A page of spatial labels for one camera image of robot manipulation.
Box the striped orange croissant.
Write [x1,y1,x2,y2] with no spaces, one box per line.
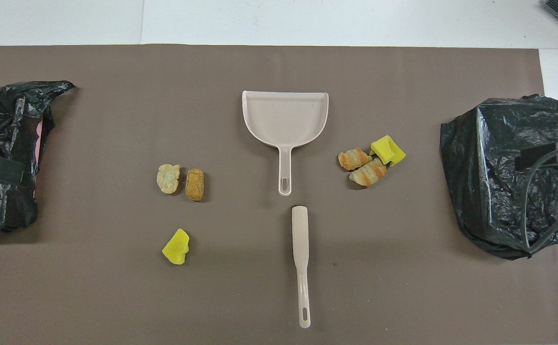
[349,158,387,188]
[338,148,373,172]

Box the yellow sponge with green pad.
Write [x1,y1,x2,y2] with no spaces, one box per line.
[162,228,190,265]

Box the beige plastic dustpan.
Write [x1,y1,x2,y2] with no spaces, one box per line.
[241,90,330,197]

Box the black bagged bin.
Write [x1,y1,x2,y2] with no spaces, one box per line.
[440,94,558,261]

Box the brown paper table mat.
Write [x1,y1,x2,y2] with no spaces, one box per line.
[0,44,558,345]

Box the beige hand brush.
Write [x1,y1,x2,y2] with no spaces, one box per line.
[291,205,311,329]

